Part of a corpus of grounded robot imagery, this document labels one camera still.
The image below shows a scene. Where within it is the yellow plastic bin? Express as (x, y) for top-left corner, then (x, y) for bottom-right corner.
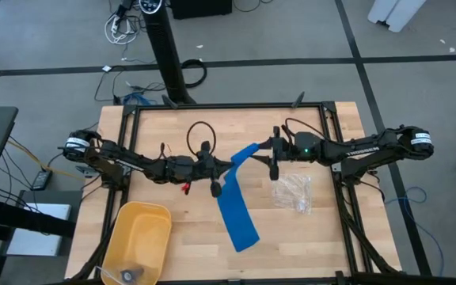
(101, 200), (173, 285)

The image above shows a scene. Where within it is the dark arm cable loop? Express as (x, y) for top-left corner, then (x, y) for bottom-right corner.
(284, 117), (327, 140)
(185, 120), (218, 158)

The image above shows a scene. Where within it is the black clamp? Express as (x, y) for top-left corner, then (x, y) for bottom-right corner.
(291, 90), (306, 109)
(161, 93), (179, 110)

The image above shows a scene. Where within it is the clear packet with black item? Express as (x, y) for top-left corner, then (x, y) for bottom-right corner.
(95, 264), (146, 285)

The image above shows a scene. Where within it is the black aluminium table frame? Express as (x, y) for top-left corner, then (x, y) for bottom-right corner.
(65, 101), (404, 285)

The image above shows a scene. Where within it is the white plastic object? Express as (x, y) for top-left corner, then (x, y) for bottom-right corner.
(367, 0), (428, 33)

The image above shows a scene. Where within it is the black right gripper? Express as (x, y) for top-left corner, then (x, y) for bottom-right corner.
(249, 126), (298, 181)

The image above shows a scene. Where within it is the white box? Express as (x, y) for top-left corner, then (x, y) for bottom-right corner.
(6, 202), (73, 257)

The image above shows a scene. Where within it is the black cabinet box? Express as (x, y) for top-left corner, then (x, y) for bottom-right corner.
(169, 0), (234, 21)

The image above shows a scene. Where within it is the black power adapter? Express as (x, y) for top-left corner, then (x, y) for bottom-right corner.
(31, 169), (54, 192)

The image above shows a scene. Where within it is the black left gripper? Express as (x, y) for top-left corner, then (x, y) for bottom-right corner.
(192, 140), (235, 199)

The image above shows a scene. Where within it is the tangled blue cable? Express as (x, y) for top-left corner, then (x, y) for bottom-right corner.
(122, 91), (154, 107)

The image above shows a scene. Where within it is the black floor cable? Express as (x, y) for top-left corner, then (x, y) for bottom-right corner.
(93, 64), (168, 105)

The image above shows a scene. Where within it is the blue elastic bandage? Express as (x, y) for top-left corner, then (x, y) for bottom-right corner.
(216, 142), (261, 253)

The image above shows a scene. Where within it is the thin blue floor cable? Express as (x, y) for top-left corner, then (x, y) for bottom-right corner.
(383, 185), (447, 278)

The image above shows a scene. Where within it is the clear plastic bag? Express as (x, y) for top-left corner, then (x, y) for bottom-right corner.
(271, 173), (314, 216)

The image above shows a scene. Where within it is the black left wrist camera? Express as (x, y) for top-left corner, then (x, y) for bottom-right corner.
(166, 155), (196, 176)

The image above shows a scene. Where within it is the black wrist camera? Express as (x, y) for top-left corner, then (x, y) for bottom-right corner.
(294, 131), (324, 160)
(166, 155), (196, 176)

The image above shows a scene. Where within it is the dark right arm cable loop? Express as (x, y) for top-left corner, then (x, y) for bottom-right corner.
(284, 117), (327, 140)

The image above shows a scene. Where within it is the white cable bundle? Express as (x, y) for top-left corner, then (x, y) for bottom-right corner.
(104, 13), (140, 46)

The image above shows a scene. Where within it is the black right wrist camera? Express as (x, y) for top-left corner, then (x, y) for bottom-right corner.
(294, 131), (324, 160)

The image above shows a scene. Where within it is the black desk crossbar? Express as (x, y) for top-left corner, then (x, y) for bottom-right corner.
(0, 196), (77, 239)

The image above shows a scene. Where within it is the dark left arm cable loop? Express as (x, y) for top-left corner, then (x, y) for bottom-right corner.
(185, 120), (218, 158)

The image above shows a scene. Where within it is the black coiled cable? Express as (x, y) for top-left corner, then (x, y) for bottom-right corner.
(180, 59), (209, 89)

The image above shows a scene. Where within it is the yellow cable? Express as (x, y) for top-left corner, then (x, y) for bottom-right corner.
(6, 137), (87, 181)

